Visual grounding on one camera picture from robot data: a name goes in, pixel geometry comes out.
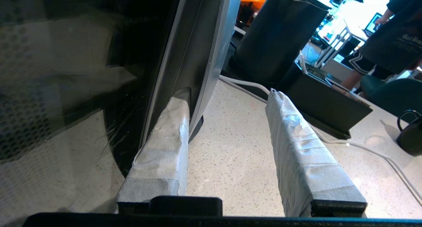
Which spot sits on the teal chair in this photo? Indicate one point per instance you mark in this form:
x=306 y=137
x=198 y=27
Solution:
x=395 y=95

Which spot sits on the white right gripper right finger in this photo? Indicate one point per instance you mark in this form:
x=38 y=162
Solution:
x=306 y=164

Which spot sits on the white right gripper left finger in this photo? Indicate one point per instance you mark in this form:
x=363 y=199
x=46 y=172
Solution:
x=161 y=164

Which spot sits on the white metal-legged table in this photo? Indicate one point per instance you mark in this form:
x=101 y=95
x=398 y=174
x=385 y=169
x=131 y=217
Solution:
x=336 y=42

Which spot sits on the black open box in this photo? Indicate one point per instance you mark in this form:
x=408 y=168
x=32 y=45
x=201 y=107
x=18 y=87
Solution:
x=323 y=101

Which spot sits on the black mug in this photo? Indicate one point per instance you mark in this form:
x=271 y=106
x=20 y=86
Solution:
x=412 y=138

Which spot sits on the person in black shirt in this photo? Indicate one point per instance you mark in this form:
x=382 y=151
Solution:
x=395 y=42

